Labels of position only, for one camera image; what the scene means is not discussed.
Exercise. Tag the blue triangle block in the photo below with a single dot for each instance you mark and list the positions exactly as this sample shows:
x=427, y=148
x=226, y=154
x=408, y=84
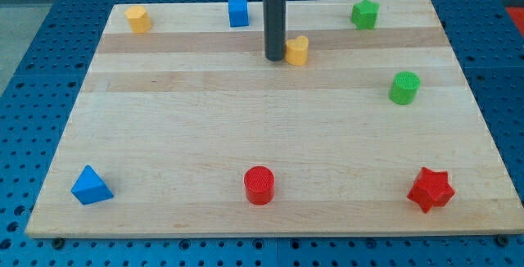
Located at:
x=90, y=188

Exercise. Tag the red cylinder block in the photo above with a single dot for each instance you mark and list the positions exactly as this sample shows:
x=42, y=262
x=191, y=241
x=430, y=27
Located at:
x=259, y=185

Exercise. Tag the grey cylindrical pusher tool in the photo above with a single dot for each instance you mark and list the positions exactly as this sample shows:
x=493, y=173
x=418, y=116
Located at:
x=274, y=13

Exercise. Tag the wooden board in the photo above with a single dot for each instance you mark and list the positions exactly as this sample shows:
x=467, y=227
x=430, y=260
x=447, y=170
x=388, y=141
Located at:
x=172, y=119

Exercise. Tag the green cylinder block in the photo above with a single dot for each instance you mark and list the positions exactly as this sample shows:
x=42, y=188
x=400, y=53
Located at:
x=404, y=87

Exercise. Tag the blue cube block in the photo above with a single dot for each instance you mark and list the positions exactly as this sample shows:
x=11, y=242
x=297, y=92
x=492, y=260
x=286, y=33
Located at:
x=238, y=13

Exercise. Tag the red star block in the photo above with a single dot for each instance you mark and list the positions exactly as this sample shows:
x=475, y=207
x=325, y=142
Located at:
x=431, y=189

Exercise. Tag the green star block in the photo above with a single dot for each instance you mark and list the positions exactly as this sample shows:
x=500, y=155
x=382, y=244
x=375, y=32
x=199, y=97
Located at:
x=364, y=14

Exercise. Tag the yellow hexagon block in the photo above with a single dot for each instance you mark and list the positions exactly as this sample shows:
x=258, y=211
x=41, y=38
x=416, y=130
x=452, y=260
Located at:
x=138, y=19

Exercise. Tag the yellow heart block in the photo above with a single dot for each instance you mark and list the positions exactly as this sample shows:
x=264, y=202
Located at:
x=297, y=50

